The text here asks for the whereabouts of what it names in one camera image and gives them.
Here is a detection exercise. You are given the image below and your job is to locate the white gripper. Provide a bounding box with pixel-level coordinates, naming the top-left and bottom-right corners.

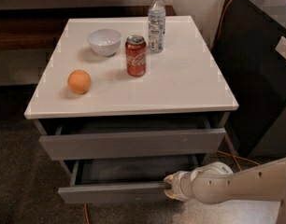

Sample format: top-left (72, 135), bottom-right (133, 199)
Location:
top-left (164, 171), bottom-right (193, 202)

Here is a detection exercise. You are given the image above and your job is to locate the white bowl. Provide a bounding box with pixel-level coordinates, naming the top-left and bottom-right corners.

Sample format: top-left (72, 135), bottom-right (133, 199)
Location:
top-left (87, 29), bottom-right (122, 57)

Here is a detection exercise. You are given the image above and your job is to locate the clear plastic water bottle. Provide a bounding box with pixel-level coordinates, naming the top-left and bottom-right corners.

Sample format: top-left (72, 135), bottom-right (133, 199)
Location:
top-left (148, 0), bottom-right (166, 53)

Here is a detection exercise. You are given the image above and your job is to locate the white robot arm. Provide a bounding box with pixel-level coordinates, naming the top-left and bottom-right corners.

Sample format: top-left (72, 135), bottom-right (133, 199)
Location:
top-left (164, 158), bottom-right (286, 224)

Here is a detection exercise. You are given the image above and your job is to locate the grey drawer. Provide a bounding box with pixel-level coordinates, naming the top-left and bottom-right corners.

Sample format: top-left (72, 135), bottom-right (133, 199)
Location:
top-left (39, 128), bottom-right (225, 161)
top-left (58, 155), bottom-right (201, 204)

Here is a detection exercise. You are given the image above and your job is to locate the white wall outlet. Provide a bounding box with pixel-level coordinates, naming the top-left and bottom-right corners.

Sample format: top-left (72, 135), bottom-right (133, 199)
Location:
top-left (276, 36), bottom-right (286, 60)

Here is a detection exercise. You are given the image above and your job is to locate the white-topped grey drawer cabinet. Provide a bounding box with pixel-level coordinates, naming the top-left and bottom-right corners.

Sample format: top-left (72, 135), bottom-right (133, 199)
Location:
top-left (23, 15), bottom-right (240, 205)

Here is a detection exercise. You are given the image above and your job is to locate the orange fruit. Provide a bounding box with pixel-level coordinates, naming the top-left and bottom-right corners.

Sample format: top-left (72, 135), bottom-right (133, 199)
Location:
top-left (67, 70), bottom-right (91, 94)

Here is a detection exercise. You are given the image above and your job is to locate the red coke can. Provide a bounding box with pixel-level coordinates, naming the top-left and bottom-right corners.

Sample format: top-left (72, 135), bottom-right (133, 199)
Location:
top-left (125, 35), bottom-right (146, 77)

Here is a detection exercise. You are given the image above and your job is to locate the grey top drawer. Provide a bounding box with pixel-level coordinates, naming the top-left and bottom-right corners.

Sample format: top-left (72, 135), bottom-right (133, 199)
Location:
top-left (39, 128), bottom-right (225, 161)

